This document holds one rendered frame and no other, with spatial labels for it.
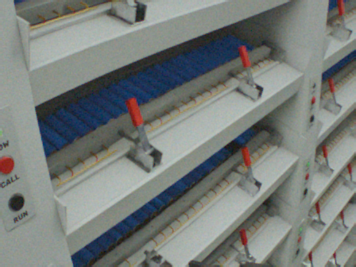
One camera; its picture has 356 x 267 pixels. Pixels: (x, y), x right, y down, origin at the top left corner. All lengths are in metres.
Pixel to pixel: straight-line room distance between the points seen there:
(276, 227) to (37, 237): 0.72
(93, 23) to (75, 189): 0.20
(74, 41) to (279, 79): 0.50
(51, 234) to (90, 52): 0.20
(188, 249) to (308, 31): 0.47
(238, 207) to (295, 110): 0.26
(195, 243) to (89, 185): 0.26
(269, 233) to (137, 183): 0.56
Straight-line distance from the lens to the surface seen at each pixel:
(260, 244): 1.06
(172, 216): 0.78
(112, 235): 0.74
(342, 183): 1.64
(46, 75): 0.45
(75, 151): 0.58
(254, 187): 0.87
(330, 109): 1.23
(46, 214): 0.49
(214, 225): 0.81
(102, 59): 0.50
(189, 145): 0.66
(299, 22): 0.92
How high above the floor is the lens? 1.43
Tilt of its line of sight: 32 degrees down
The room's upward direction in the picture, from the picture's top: 7 degrees counter-clockwise
